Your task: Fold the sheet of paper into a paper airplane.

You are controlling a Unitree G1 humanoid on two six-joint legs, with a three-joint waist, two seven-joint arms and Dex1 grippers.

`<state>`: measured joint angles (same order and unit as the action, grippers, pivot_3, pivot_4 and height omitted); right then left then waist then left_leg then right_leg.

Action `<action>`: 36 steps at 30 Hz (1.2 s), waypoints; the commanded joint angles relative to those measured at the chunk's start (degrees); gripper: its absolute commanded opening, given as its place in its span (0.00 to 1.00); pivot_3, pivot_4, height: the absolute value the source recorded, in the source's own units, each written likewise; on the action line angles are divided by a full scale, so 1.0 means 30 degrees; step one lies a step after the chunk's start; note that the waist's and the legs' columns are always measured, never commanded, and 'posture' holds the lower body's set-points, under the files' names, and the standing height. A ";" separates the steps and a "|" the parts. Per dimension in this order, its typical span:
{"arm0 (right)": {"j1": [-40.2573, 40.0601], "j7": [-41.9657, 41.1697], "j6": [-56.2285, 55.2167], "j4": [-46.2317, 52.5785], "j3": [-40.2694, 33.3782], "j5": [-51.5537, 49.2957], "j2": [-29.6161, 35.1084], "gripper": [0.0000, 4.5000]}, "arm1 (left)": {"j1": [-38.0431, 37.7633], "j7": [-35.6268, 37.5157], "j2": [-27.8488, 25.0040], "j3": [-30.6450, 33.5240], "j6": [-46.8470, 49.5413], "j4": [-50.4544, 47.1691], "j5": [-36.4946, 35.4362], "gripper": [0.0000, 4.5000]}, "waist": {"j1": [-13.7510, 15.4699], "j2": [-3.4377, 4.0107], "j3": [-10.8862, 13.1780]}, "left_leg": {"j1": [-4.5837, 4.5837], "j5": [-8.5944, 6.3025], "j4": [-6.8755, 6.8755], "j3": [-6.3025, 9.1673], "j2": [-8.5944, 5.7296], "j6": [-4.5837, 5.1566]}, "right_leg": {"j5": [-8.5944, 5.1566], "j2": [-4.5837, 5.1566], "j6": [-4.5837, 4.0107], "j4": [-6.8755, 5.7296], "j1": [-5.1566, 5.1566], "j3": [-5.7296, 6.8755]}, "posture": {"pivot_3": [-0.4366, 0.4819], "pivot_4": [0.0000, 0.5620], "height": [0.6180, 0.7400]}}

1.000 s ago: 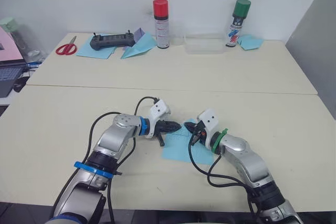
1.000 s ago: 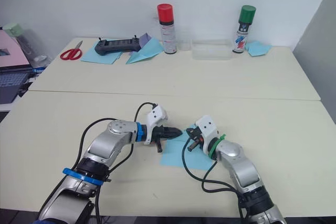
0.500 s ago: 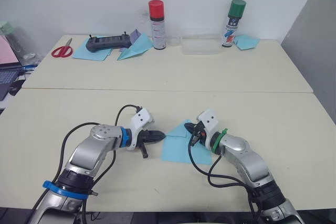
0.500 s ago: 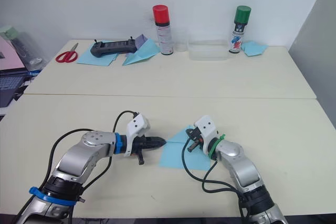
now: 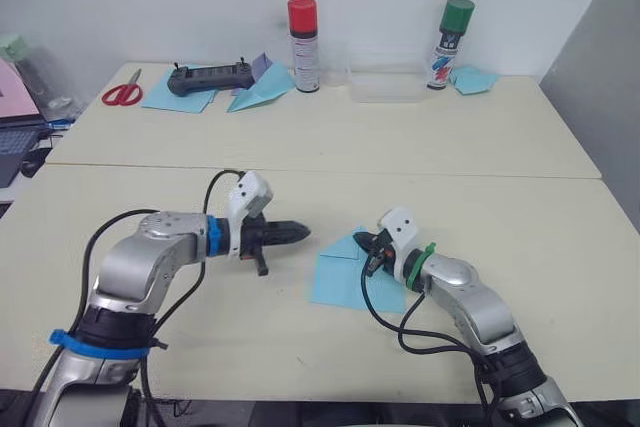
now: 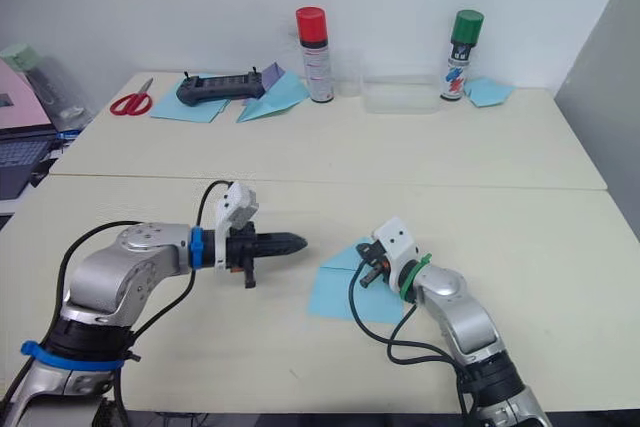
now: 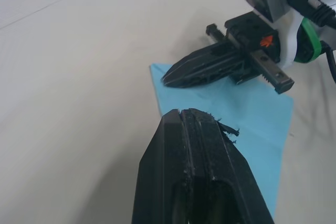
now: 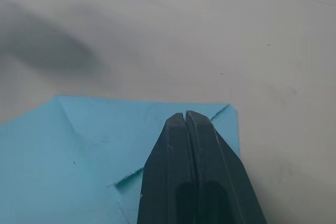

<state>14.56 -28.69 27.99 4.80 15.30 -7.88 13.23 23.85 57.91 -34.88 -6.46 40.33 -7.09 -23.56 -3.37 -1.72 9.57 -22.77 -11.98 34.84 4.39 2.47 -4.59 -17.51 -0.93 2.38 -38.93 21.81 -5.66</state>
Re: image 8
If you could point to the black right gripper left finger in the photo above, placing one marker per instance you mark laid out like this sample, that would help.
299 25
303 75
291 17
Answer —
165 161

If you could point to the light blue paper sheet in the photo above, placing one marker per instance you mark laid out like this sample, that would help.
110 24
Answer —
65 155

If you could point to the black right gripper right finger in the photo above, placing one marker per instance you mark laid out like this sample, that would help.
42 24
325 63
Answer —
220 161

